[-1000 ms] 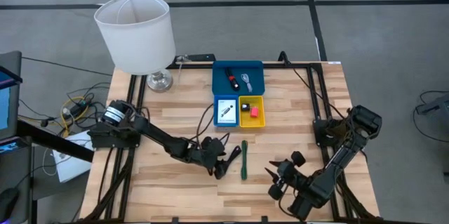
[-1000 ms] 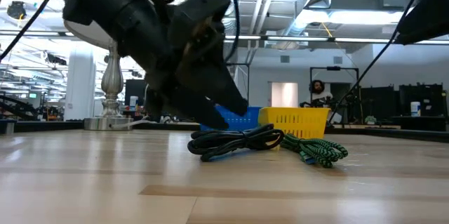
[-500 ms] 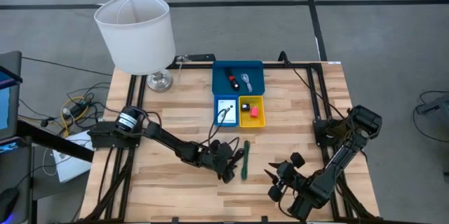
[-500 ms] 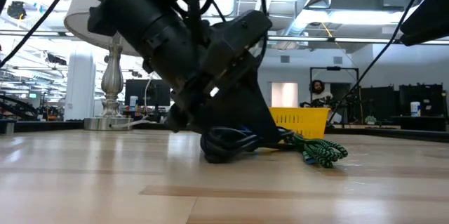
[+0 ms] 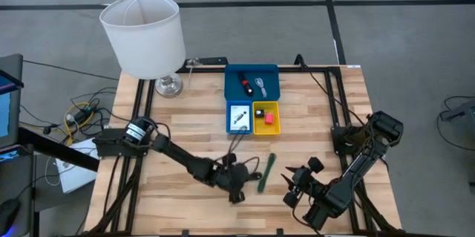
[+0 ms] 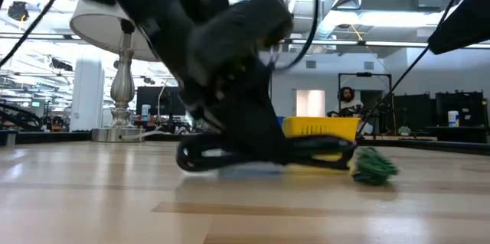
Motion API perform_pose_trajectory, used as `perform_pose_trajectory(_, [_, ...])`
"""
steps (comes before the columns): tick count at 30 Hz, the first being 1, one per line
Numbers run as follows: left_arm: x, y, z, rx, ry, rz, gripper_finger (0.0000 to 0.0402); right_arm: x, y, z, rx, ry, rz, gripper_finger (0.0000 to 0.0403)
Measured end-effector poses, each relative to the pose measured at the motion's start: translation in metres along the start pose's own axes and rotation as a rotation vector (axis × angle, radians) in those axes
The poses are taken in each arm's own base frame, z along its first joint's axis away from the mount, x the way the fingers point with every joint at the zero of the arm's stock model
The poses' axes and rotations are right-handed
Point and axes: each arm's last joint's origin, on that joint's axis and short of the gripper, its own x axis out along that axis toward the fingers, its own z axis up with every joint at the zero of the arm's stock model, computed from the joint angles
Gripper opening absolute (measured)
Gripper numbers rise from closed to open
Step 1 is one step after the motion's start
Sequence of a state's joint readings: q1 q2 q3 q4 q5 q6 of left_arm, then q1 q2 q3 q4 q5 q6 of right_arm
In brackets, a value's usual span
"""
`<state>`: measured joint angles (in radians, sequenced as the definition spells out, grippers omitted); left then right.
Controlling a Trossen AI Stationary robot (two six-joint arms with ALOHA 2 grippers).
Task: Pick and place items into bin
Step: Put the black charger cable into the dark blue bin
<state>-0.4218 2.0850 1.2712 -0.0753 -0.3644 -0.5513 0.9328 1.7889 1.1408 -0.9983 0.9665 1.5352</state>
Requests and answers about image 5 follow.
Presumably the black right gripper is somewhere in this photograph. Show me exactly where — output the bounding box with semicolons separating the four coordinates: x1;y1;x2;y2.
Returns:
281;157;325;208

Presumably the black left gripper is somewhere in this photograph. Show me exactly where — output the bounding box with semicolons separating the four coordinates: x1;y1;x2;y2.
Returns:
217;154;263;204

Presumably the white printed product box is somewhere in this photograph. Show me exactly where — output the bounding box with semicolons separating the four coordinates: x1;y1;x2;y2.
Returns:
229;105;251;132

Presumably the white cable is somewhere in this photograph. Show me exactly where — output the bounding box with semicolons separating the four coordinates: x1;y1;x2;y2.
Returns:
255;77;269;99

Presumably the black cable with red strap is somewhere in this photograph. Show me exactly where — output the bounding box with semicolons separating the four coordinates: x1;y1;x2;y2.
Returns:
237;71;255;97

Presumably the yellow slotted basket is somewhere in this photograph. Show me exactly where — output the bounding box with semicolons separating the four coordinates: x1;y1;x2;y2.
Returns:
252;100;282;136

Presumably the small blue slotted basket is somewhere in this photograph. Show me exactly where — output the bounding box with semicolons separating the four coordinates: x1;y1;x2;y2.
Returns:
225;99;255;135

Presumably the large blue plastic tray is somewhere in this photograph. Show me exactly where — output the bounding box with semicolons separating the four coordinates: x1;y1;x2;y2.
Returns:
223;63;281;102

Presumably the black bar device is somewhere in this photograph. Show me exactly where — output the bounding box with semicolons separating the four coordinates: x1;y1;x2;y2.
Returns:
194;56;229;66

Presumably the white shade silver table lamp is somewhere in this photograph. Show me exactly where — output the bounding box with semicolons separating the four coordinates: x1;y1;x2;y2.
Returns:
99;0;186;99

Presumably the white paper box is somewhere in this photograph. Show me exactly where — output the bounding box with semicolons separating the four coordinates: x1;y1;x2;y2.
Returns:
55;138;99;194

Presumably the black power strip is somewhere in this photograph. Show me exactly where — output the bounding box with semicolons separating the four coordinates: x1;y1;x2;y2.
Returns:
72;106;94;123

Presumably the black side desk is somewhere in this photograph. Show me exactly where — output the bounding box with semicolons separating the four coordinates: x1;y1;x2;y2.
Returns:
0;125;101;237

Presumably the black computer mouse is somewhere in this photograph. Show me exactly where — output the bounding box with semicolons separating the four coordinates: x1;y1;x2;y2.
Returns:
0;198;22;230

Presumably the green black braided cable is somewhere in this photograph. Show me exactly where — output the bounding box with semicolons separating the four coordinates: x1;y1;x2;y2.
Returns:
257;152;278;194

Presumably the black aluminium table frame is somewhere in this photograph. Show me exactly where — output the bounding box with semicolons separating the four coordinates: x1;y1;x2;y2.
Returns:
85;65;405;237

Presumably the yellow floor cable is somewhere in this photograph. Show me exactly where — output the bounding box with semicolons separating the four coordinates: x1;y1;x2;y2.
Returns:
64;102;93;138

